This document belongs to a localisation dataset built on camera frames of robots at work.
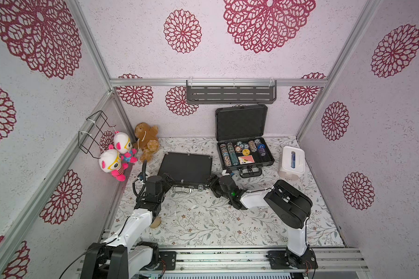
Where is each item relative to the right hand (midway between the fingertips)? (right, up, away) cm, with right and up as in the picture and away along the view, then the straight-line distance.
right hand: (202, 179), depth 91 cm
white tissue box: (+51, +8, +8) cm, 52 cm away
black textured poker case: (-9, +3, +11) cm, 14 cm away
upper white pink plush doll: (-43, +19, +2) cm, 47 cm away
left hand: (-19, 0, -3) cm, 19 cm away
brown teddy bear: (-36, +22, +18) cm, 46 cm away
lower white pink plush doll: (-45, +10, -7) cm, 46 cm away
